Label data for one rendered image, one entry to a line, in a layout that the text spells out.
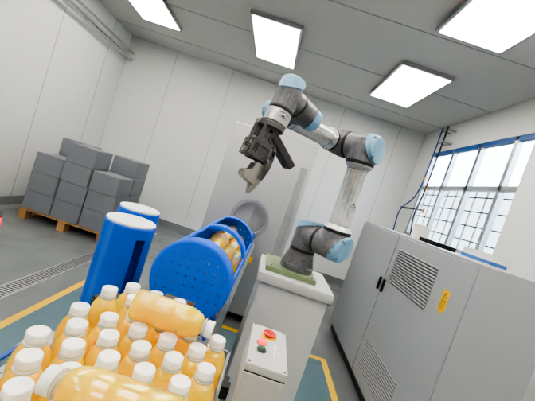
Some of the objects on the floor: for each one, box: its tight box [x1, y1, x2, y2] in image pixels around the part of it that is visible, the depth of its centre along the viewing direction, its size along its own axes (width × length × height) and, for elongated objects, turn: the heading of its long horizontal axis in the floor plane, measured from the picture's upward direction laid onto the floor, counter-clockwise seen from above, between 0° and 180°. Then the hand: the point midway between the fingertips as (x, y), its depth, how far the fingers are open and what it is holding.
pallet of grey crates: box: [17, 138, 150, 243], centre depth 452 cm, size 120×80×119 cm
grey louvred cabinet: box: [330, 221, 535, 401], centre depth 286 cm, size 54×215×145 cm, turn 99°
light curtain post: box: [271, 167, 308, 257], centre depth 249 cm, size 6×6×170 cm
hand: (251, 189), depth 90 cm, fingers closed
